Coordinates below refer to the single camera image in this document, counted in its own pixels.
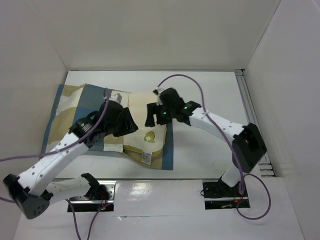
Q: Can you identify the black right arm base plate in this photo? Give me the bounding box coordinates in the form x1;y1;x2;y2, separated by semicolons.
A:
200;179;251;210

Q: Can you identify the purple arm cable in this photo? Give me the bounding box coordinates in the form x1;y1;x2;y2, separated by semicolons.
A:
156;73;272;221
0;87;112;240

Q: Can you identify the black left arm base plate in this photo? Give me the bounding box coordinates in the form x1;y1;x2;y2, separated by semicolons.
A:
69;180;116;213

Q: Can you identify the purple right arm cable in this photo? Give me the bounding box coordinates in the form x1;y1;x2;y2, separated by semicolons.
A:
156;73;272;221

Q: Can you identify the blue beige plaid pillowcase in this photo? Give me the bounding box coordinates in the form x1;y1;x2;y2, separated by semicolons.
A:
41;83;174;171

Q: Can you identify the aluminium frame rail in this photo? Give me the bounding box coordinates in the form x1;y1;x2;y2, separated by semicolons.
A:
234;69;276;178

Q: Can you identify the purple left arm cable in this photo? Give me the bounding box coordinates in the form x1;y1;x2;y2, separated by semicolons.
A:
0;87;112;240

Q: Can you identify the cream pillow with duck patch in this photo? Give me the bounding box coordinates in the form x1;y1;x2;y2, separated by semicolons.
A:
123;92;167;170

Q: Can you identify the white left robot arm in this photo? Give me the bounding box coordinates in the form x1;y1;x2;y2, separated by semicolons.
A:
3;100;138;220

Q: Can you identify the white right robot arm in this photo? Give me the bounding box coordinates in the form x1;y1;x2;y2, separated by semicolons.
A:
145;87;267;196

